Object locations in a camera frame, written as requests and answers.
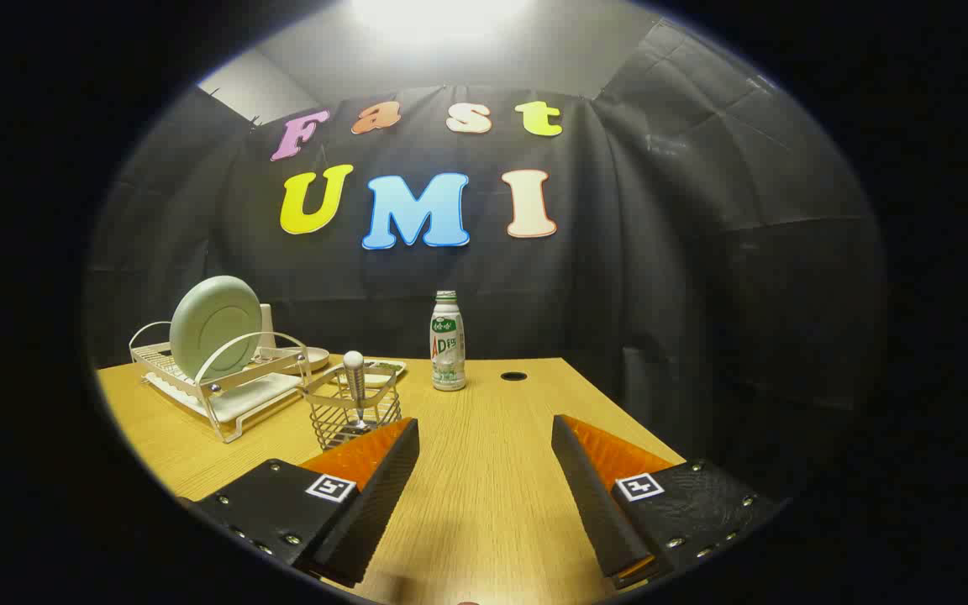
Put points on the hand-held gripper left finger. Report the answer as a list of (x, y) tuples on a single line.
[(375, 504)]

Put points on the white divided tray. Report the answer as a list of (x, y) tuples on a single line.
[(387, 368)]

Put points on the pale green plate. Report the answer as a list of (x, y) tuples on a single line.
[(211, 323)]

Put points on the beige round plate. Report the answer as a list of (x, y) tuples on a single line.
[(318, 357)]

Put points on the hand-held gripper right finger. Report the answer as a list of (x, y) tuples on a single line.
[(593, 504)]

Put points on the black backdrop cloth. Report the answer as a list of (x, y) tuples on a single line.
[(660, 252)]

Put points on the white toaster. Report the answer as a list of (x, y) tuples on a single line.
[(266, 328)]

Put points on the white drip tray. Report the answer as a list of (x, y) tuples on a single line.
[(240, 399)]

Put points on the white drink bottle green cap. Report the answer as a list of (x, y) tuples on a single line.
[(448, 349)]

